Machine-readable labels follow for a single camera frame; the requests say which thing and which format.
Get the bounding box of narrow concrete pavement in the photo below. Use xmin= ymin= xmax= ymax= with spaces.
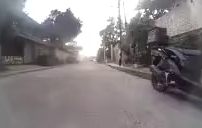
xmin=0 ymin=64 xmax=58 ymax=80

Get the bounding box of dark metal gate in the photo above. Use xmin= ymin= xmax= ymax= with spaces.
xmin=175 ymin=48 xmax=202 ymax=91

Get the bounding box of raised concrete pavement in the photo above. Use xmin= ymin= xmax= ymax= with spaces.
xmin=106 ymin=62 xmax=202 ymax=111

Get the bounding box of low building with awning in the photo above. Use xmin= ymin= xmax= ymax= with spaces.
xmin=0 ymin=13 xmax=80 ymax=66

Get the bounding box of black scooter with box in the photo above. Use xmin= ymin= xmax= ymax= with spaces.
xmin=146 ymin=26 xmax=190 ymax=93

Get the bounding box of grey asphalt road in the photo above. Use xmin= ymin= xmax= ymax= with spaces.
xmin=0 ymin=61 xmax=202 ymax=128

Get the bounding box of row of trees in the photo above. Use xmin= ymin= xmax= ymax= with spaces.
xmin=96 ymin=16 xmax=123 ymax=64

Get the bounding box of large dark tree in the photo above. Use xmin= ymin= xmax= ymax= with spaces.
xmin=42 ymin=7 xmax=84 ymax=44

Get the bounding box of utility pole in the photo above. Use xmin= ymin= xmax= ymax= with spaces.
xmin=117 ymin=0 xmax=124 ymax=66

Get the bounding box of grey block wall building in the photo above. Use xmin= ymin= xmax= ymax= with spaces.
xmin=153 ymin=0 xmax=202 ymax=51

